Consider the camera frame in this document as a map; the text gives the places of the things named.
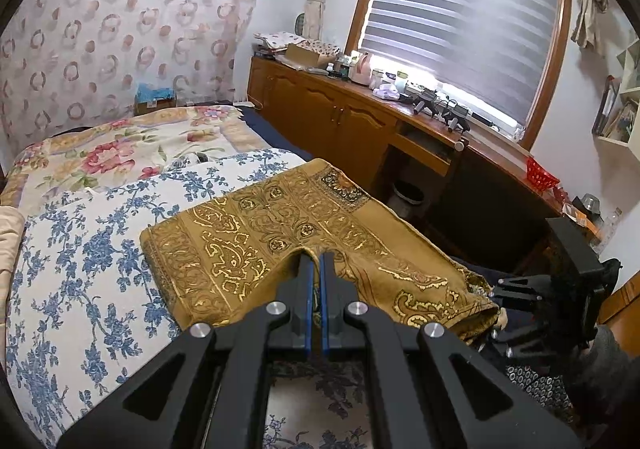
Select circle patterned curtain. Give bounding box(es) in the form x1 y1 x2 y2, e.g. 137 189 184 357
0 0 261 146

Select grey window blind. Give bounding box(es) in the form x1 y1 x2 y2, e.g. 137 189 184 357
357 0 564 138

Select cream knitted sweater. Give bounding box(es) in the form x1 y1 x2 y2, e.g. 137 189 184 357
0 206 27 291

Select black tools on cabinet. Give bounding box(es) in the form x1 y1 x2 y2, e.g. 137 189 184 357
407 89 474 133

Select metal bowl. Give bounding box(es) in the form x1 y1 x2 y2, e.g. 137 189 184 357
572 196 604 226

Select brown box with blue top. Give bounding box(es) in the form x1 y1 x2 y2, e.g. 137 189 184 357
133 83 177 118

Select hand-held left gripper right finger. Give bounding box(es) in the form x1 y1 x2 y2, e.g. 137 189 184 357
321 252 583 449

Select dotted dark cloth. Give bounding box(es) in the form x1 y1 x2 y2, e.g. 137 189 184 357
504 363 577 426

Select dark chair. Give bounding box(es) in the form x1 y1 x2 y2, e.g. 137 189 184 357
425 136 552 276

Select hanging beige cloth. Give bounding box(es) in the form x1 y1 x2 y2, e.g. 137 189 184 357
570 0 609 51

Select red plastic basket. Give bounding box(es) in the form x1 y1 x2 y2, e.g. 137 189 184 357
525 156 561 193

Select white wall shelf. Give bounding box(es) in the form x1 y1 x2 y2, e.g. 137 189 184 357
592 36 640 151

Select pale purple cloth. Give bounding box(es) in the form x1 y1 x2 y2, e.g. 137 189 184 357
372 83 402 103

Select person's right forearm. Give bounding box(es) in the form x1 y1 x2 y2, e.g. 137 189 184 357
565 324 640 431

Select pink floral bedspread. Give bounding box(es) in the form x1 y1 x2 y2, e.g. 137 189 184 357
0 104 274 221

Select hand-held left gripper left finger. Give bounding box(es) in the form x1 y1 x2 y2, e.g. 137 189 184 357
57 253 315 449

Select dark trash bin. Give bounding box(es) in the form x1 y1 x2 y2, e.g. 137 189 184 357
392 179 426 218

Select stack of patterned cloths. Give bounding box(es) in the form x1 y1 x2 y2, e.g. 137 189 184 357
253 30 307 55

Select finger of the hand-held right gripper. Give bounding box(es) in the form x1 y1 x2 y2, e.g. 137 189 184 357
492 276 555 313
481 324 567 374

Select long wooden cabinet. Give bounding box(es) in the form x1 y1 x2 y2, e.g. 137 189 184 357
247 54 602 251

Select golden patterned garment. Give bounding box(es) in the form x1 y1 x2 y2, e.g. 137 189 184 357
140 158 502 343

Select open cardboard box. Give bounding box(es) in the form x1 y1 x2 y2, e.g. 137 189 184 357
277 43 342 70

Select navy bed sheet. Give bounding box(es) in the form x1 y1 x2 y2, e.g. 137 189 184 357
234 103 322 163

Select blue floral sheet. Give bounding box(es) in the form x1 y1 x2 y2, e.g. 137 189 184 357
5 148 372 449

